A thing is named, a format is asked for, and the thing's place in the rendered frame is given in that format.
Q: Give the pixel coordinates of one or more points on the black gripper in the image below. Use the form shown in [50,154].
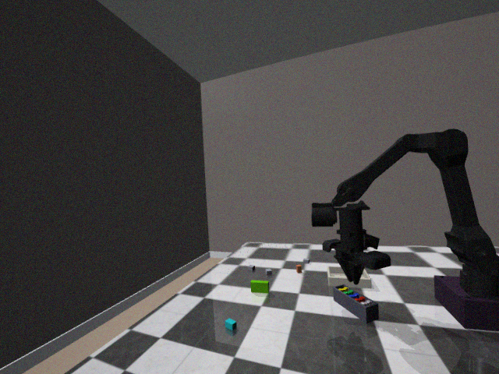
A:
[350,255]

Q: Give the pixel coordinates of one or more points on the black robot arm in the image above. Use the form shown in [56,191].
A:
[448,150]

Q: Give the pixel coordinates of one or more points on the small cyan block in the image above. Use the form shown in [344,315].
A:
[230,324]

